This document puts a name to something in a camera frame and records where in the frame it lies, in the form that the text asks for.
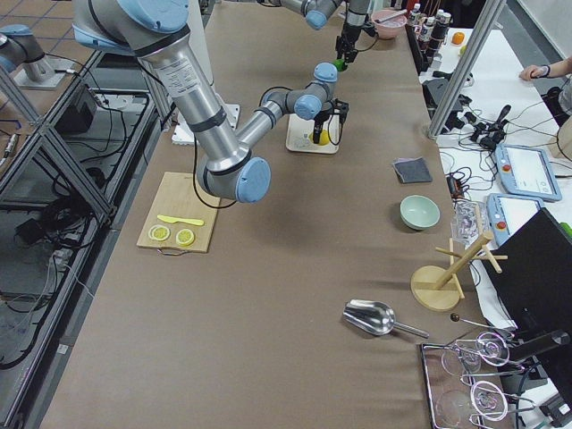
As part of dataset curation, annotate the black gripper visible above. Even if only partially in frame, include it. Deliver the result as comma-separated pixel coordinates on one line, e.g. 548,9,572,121
312,99,349,144
335,36,358,67

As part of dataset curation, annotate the yellow lemon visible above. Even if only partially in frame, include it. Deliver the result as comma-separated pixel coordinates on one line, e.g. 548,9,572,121
310,130,331,146

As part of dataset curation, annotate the black device on desk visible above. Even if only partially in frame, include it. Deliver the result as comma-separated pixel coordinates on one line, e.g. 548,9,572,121
422,78,464,133

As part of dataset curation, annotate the person in blue sweater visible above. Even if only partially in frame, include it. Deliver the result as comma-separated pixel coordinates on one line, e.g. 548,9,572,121
518,57,572,81

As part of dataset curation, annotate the mint green bowl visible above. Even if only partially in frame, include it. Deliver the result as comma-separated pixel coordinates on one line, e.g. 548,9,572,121
400,195,441,231

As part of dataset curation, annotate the wire glass rack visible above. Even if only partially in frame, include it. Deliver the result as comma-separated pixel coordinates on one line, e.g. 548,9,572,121
435,329,536,428

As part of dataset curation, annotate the wooden cutting board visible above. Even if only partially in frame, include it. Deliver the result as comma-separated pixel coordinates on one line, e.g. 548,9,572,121
137,172,221,254

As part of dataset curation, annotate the white rabbit print tray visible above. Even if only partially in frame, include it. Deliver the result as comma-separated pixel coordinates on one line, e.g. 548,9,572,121
285,114,340,155

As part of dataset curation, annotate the grey folded cloth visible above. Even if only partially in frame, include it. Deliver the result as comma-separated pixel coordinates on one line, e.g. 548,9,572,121
392,157,433,184

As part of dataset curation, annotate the aluminium frame post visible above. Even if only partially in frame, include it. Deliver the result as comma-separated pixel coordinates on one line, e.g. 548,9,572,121
426,0,507,140

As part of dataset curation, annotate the pink bowl with ice cubes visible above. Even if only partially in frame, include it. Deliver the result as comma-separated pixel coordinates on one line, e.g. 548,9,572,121
371,10,408,39

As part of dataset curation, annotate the green lime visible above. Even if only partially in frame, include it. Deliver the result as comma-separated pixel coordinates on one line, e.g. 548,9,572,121
332,59,348,72

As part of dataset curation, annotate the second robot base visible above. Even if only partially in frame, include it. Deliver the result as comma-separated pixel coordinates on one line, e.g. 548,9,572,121
1,24,72,90

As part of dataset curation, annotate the lemon slice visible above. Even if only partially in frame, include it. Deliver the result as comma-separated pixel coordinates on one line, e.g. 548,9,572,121
175,228,196,248
147,224,171,242

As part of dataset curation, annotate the teach pendant tablet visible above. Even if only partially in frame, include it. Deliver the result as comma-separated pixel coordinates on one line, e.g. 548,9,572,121
486,193,544,247
494,143,562,202

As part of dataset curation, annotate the yellow plastic knife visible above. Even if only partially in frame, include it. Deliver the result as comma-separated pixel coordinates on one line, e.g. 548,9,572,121
156,214,205,226

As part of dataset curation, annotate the black monitor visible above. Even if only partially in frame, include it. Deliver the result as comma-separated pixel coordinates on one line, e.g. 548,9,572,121
487,208,571,340

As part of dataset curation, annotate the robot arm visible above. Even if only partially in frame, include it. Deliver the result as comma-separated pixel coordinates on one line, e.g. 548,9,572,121
72,1,338,203
257,0,378,72

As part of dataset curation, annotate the wooden cup stand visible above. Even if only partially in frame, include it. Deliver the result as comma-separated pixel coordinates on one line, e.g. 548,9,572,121
410,231,509,312

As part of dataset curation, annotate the orange fruit on desk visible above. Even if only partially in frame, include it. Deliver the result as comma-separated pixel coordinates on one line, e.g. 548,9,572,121
451,31,465,46

